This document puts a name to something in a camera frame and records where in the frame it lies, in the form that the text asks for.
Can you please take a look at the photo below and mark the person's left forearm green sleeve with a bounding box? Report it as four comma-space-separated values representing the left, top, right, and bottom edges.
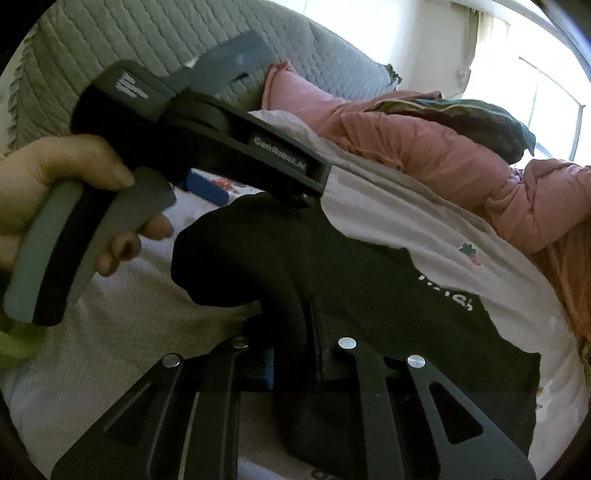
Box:
0, 316, 47, 372

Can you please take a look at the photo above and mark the pink puffy duvet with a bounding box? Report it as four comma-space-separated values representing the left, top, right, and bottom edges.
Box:
318, 90, 591, 344

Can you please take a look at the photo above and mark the pink pillow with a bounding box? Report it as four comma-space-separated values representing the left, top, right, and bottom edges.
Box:
261, 62, 349, 137

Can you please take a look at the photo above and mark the person's left hand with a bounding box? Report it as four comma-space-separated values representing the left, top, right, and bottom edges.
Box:
0, 135, 175, 278

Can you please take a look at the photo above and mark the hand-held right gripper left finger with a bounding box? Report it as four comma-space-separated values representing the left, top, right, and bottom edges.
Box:
51, 335, 278, 480

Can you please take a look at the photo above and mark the black sweater with orange cuffs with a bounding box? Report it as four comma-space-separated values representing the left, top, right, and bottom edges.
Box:
171, 191, 542, 480

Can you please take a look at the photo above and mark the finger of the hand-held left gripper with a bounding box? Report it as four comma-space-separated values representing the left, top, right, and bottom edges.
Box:
186, 172, 232, 208

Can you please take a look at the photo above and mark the strawberry print bed sheet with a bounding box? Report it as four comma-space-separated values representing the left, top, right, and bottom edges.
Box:
0, 108, 591, 480

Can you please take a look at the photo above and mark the dark striped pillow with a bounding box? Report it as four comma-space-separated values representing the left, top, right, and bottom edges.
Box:
365, 95, 537, 166

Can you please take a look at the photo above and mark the grey quilted cover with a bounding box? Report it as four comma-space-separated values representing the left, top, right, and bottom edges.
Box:
9, 0, 402, 155

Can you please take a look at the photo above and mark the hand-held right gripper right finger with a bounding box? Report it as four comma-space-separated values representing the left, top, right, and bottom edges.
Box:
310, 298, 539, 480

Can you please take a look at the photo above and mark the bright window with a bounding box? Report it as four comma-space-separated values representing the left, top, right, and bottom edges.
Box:
462, 14, 591, 168

